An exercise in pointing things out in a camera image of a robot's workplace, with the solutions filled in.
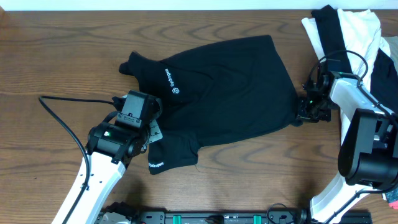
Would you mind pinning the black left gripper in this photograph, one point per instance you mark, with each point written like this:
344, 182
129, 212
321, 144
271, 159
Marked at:
156, 133

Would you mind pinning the black shirt in pile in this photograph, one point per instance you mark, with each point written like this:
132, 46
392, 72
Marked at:
331, 36

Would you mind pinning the grey garment in pile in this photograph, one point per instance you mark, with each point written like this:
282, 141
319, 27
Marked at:
389, 46

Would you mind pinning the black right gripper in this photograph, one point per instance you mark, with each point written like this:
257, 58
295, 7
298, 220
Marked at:
303, 115

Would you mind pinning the white shirt in pile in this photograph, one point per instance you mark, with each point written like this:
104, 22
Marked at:
362, 37

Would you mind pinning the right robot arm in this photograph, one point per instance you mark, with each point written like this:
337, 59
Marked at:
367, 161

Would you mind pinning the black Sydrogen t-shirt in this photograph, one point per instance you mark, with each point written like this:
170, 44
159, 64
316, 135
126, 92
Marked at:
215, 94

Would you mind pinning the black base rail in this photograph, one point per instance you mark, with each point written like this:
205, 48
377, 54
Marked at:
123, 213

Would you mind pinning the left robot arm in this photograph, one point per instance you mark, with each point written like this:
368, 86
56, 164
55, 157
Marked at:
122, 135

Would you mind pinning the red object at edge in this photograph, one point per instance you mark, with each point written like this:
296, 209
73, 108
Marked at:
392, 198

